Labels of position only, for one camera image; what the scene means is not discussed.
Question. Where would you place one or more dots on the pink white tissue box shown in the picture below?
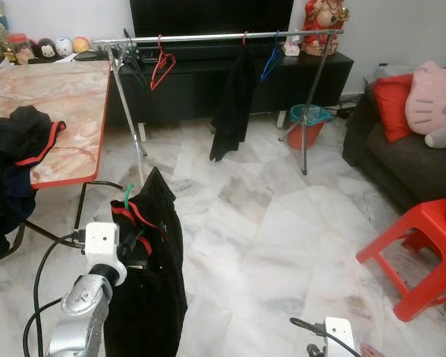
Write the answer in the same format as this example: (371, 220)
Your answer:
(291, 49)

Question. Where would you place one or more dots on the black garment red trim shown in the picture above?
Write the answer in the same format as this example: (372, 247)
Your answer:
(11, 156)
(152, 275)

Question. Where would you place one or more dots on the pink cat face pillow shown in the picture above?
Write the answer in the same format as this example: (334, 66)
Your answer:
(433, 97)

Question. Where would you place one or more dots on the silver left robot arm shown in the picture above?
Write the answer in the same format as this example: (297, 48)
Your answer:
(82, 312)

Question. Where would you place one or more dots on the silver rack tripod stand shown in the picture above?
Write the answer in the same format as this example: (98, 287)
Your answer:
(308, 134)
(130, 126)

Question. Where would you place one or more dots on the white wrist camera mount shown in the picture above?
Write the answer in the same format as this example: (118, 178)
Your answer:
(340, 335)
(102, 242)

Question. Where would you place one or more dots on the blue plastic hanger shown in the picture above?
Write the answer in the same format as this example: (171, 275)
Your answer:
(271, 59)

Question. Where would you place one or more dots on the black mouse plush toy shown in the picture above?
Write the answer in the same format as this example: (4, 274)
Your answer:
(46, 49)

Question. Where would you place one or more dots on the dark grey fabric sofa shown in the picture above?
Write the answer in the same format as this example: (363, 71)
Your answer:
(401, 163)

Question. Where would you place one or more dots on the black printed polo shirt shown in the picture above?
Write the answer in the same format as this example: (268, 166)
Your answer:
(234, 104)

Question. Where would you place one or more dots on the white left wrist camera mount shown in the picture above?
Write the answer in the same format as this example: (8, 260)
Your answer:
(102, 242)

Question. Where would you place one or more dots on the large black television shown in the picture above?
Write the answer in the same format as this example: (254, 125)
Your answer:
(208, 15)

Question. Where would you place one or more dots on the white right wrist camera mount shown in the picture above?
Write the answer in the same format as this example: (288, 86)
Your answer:
(340, 335)

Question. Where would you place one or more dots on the black TV cabinet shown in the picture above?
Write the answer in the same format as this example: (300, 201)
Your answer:
(208, 85)

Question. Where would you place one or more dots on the dark hanger bundle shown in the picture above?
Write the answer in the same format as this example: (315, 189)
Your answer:
(132, 59)

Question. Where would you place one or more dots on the orange bin teal liner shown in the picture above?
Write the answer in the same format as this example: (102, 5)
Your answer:
(308, 134)

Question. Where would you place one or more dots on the white blue plush toy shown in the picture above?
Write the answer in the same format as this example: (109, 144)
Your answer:
(64, 46)

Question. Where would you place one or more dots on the yellow red plush toy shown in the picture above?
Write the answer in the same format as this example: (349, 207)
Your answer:
(81, 44)

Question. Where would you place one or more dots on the green plastic hanger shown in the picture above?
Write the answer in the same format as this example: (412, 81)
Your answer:
(127, 193)

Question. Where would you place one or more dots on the grey wide-eyed Totoro plush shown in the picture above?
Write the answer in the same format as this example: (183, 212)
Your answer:
(444, 137)

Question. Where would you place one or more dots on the silver clothes rack bar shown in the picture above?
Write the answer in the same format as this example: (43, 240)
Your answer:
(208, 35)

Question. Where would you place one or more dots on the red robed figurine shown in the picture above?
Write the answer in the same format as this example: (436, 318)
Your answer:
(323, 26)

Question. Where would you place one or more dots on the red plastic stool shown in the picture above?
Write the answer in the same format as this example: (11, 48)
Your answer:
(424, 245)

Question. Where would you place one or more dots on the red plastic hanger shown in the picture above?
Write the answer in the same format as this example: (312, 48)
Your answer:
(244, 39)
(160, 65)

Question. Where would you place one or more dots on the clear jar red lid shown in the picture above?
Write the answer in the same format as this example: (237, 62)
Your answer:
(18, 48)

